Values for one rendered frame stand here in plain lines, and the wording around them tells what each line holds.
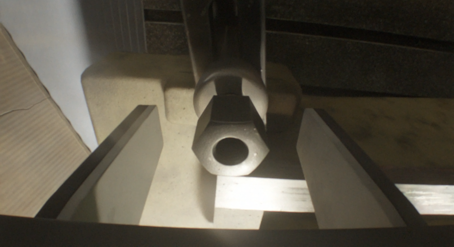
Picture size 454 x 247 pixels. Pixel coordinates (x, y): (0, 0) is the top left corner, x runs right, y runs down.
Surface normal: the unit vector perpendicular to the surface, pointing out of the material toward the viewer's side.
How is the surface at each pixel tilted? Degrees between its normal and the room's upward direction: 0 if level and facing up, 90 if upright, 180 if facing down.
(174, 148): 0
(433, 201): 0
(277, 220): 90
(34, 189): 76
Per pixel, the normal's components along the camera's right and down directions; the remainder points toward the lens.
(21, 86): 0.93, -0.10
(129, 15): 0.87, 0.32
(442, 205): -0.01, 0.52
